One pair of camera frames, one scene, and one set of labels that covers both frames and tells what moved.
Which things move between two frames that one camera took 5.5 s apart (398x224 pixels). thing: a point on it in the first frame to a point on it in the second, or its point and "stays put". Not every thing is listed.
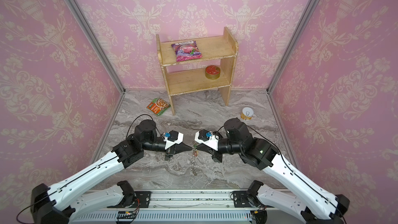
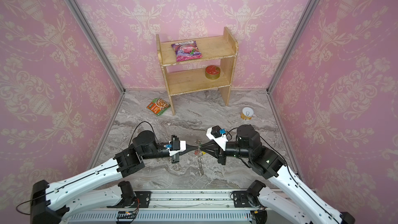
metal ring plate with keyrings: [193, 169] to [200, 168]
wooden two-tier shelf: [199, 65] stays put
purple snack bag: [186, 50] stays put
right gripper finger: [202, 147] stays put
